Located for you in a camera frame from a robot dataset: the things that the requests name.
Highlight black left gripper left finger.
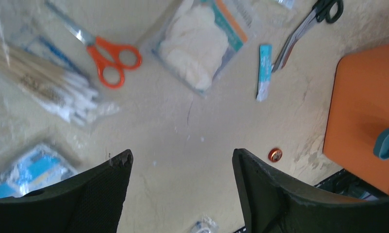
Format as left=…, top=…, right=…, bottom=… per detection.
left=0, top=150, right=133, bottom=233

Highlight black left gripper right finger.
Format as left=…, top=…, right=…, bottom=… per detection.
left=232, top=149, right=389, bottom=233

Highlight alcohol wipes bag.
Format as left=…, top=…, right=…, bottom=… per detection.
left=0, top=143, right=78, bottom=199

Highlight small tape roll bag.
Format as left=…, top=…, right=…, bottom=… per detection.
left=190, top=217, right=219, bottom=233

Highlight cotton swabs bag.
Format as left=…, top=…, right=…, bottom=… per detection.
left=0, top=41, right=120, bottom=127

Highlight orange handled scissors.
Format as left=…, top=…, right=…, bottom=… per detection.
left=44, top=0, right=142, bottom=89

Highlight white gloves bag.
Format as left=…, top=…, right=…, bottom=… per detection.
left=142, top=0, right=260, bottom=95

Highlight orange medicine kit box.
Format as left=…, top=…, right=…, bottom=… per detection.
left=323, top=44, right=389, bottom=195

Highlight small copper disc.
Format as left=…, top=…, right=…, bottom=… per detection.
left=268, top=148, right=283, bottom=163

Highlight teal box latch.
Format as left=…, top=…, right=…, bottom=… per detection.
left=373, top=128, right=389, bottom=160

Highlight teal sachet strip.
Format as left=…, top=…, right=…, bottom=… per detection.
left=256, top=44, right=273, bottom=102

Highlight black handled bandage scissors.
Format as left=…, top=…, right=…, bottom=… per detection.
left=272, top=0, right=344, bottom=73

